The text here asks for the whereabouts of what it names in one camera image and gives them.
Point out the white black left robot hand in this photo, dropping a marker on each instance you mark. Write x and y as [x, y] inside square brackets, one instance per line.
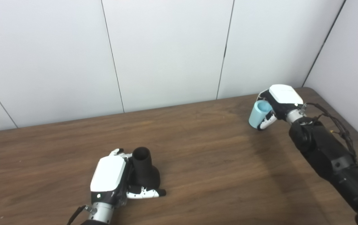
[107, 175]

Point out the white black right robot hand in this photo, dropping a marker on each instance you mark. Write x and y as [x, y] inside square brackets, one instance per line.
[285, 97]

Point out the black funnel-shaped nozzle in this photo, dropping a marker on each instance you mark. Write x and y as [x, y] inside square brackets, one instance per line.
[146, 175]

